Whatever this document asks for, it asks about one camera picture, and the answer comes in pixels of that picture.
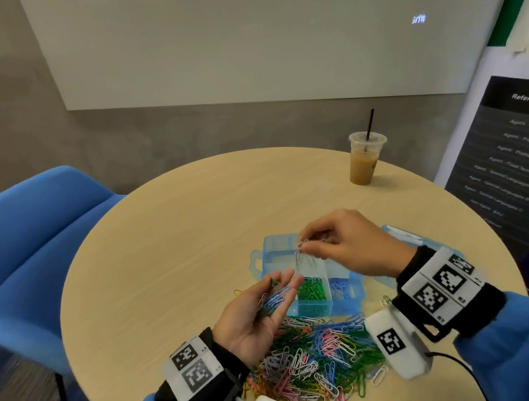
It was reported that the person's left hand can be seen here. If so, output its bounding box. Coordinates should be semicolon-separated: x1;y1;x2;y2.
204;266;317;373

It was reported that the person's right hand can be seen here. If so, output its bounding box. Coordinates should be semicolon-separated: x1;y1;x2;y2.
293;198;422;292

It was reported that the bunch of blue paper clips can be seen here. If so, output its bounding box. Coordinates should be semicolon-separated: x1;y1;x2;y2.
328;274;356;300

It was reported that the bunch of green paper clips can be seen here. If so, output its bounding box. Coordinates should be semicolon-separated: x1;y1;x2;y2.
293;275;329;305

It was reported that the pile of coloured paper clips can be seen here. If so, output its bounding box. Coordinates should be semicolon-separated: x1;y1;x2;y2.
231;298;407;401

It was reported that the blue compartment organizer box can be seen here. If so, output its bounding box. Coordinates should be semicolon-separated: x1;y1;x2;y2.
245;222;370;329

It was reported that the blue transparent box lid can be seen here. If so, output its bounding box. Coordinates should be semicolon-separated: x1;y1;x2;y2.
353;212;476;295

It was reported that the left wrist marker band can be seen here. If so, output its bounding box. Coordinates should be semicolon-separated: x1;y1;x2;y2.
157;332;229;401

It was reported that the wrist marker band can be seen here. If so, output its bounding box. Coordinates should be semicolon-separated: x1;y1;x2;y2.
157;332;229;401
392;240;493;332

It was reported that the iced coffee plastic cup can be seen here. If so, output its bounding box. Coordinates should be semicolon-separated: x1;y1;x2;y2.
342;127;394;188

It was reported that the right wrist marker band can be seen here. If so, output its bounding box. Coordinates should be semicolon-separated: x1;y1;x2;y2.
392;240;493;332

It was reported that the round wooden table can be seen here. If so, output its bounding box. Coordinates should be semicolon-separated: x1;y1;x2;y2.
38;112;529;401

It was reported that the black drinking straw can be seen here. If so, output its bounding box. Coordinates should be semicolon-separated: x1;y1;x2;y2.
361;108;380;140

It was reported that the blue upholstered chair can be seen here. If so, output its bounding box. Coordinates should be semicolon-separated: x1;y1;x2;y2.
0;157;157;401

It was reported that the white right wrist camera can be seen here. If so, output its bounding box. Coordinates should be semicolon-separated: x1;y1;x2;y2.
362;299;437;386

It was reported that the black camera cable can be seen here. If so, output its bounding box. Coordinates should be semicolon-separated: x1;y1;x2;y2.
428;342;494;401

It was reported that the white wall board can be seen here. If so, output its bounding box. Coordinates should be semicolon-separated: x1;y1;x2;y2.
19;0;529;157

